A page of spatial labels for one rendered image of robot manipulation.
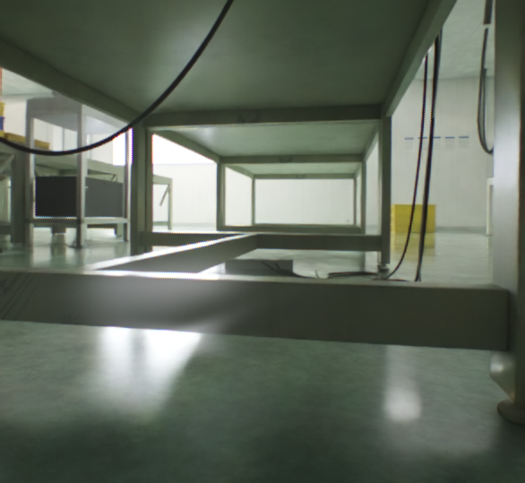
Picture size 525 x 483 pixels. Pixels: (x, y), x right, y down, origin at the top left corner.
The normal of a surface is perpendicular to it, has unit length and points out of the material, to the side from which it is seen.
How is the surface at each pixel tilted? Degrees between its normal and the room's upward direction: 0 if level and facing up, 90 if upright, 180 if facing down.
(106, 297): 90
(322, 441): 0
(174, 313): 90
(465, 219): 90
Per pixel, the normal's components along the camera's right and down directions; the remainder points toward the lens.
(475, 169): -0.18, 0.01
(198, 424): 0.01, -1.00
